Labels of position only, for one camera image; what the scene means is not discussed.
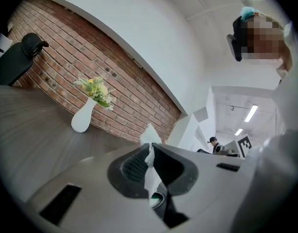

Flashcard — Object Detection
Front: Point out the person's head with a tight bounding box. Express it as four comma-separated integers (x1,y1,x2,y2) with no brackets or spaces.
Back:
241,15,293,72

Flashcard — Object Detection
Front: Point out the white tissue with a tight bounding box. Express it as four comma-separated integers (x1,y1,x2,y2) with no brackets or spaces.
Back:
139,122,162,200

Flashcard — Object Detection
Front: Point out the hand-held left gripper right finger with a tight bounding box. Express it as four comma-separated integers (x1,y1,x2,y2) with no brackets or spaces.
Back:
152,142,248,232

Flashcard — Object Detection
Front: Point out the person wearing head camera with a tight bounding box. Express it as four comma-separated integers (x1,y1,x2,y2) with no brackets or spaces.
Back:
230,20,298,233

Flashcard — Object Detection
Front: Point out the black head-mounted camera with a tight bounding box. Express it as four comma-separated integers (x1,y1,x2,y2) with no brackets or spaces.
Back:
226,16,249,62

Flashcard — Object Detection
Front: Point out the white vase with flowers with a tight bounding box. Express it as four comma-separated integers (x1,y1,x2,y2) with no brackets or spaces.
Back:
70,76,117,133

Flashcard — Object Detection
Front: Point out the blue hair clip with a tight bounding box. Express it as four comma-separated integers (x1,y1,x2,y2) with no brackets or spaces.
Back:
240,6,259,18

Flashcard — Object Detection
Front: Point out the dark wooden table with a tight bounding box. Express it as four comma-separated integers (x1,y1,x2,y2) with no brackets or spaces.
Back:
0,84,149,203

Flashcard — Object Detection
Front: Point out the black office chair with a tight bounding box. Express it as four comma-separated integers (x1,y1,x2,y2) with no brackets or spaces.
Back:
0,32,50,86

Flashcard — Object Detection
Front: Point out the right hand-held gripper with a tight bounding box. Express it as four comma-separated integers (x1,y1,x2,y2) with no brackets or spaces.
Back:
237,134,253,159

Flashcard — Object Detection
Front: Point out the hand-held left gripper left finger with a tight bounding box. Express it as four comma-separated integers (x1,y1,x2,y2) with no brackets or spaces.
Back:
25,142,168,233

